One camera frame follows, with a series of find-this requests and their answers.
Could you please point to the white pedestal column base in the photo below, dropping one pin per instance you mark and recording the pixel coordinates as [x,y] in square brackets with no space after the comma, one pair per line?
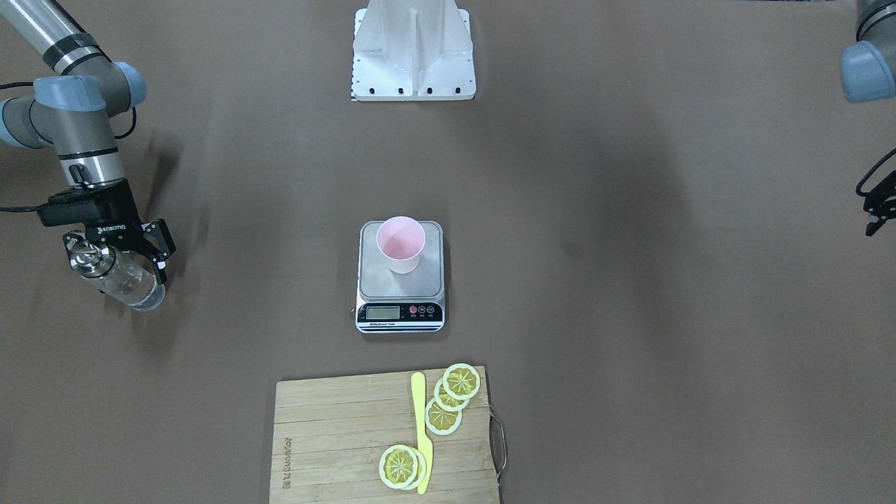
[412,51]

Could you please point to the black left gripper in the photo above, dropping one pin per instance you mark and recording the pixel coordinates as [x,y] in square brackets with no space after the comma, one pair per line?
[875,205]

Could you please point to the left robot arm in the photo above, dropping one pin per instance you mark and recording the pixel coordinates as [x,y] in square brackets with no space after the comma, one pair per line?
[867,71]

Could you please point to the glass sauce bottle metal spout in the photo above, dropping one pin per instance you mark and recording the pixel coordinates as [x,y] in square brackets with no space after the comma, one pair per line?
[115,274]

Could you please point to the yellow plastic knife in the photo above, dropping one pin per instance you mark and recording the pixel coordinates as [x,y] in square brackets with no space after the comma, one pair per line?
[423,442]

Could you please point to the pink plastic cup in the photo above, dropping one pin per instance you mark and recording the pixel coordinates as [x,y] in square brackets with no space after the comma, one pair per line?
[401,241]

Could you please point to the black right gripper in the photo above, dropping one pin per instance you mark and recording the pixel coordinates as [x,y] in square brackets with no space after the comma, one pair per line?
[114,229]

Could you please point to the lemon slice front pair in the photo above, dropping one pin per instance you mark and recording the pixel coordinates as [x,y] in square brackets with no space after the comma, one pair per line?
[402,467]

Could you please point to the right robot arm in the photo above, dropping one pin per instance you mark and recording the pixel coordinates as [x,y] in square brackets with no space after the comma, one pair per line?
[70,112]

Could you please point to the silver kitchen scale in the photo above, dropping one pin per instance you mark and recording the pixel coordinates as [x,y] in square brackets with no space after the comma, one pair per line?
[389,302]

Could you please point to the lemon slice top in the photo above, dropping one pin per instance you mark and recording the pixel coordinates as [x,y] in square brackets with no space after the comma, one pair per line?
[461,381]

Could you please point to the bamboo cutting board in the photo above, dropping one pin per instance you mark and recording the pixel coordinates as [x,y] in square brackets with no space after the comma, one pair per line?
[329,434]

